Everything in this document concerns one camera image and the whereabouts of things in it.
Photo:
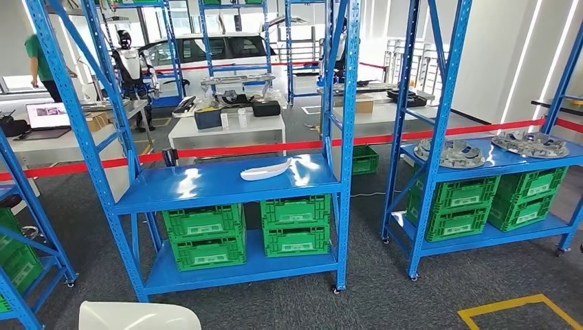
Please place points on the black stanchion post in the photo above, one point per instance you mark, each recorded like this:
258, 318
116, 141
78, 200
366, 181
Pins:
170, 157

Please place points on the dark blue box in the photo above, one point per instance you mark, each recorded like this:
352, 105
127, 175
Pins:
208, 119

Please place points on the white display rack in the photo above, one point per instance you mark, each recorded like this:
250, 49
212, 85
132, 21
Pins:
416, 68

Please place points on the large white glossy panel part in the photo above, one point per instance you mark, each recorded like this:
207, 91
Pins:
136, 316

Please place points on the open laptop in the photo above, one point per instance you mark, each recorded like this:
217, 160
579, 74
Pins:
48, 116

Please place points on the black tray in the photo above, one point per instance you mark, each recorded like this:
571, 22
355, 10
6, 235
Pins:
407, 99

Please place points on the black case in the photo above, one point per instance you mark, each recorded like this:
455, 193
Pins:
266, 108

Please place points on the white car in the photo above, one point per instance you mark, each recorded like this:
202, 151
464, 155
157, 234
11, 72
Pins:
237, 48

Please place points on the person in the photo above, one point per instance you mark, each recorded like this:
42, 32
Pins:
43, 64

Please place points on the cardboard box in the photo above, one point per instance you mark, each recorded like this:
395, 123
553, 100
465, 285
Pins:
98, 122
364, 106

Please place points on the white table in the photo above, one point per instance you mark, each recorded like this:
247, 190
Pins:
387, 116
227, 136

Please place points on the red barrier belt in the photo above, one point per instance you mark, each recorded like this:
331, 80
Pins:
569, 125
273, 147
196, 68
54, 171

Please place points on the blue steel shelf rack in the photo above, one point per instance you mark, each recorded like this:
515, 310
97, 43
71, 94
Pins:
227, 186
166, 102
241, 68
524, 239
48, 230
289, 54

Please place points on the black bag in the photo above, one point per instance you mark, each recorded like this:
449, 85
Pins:
12, 126

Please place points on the white curved plastic part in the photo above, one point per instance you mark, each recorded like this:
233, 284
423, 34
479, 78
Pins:
264, 172

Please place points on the round grey metal casting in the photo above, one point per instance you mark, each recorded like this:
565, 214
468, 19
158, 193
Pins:
451, 155
530, 145

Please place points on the long grey metal part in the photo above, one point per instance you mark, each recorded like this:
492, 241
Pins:
237, 80

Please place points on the white black humanoid robot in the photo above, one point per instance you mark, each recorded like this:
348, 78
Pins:
132, 64

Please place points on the white desk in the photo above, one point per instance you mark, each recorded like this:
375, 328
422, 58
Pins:
59, 145

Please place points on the green plastic crate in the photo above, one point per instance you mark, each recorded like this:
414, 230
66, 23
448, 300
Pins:
20, 273
296, 243
202, 223
530, 184
209, 255
365, 160
460, 191
7, 232
519, 214
296, 212
451, 223

